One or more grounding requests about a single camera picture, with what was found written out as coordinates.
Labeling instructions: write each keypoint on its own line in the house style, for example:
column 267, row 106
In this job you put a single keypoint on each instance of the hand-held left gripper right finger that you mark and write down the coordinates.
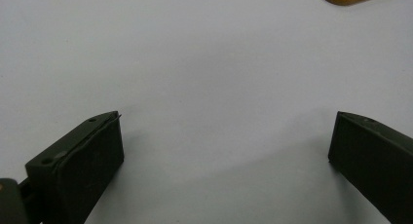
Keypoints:
column 373, row 162

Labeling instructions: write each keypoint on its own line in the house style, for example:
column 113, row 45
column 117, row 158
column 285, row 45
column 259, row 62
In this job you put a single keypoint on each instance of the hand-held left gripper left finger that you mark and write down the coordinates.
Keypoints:
column 81, row 172

